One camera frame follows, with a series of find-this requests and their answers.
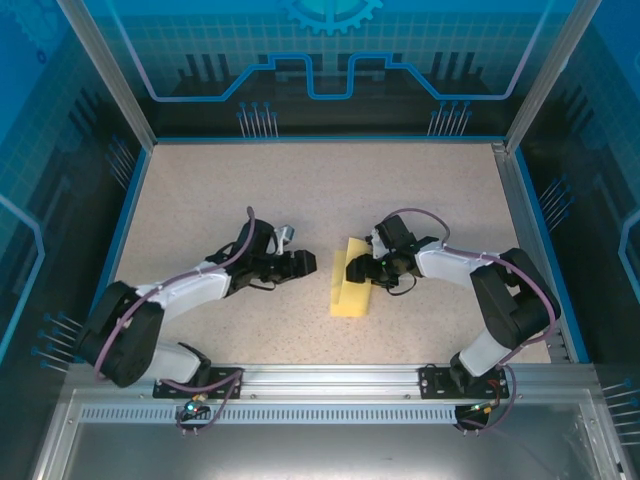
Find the yellow paper sheet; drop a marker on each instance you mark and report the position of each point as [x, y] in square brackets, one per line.
[350, 302]

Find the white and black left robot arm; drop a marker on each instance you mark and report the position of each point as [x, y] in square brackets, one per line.
[190, 292]

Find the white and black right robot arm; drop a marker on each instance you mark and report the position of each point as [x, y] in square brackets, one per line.
[500, 310]

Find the metal sheet tray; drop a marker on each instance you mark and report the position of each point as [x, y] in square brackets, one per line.
[320, 450]

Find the blue printed side panel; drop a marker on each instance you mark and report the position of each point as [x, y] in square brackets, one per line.
[40, 200]
[600, 200]

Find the blue printed gear panel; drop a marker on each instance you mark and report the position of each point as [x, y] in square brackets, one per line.
[200, 40]

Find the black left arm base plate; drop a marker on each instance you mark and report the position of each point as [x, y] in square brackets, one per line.
[225, 382]

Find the aluminium side rail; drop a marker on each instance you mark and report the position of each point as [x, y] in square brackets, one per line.
[525, 225]

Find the aluminium mounting rail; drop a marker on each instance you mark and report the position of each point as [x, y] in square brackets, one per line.
[325, 380]

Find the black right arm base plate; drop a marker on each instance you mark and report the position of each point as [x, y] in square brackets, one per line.
[432, 382]

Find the aluminium frame post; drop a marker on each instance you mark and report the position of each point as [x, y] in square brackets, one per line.
[117, 85]
[547, 75]

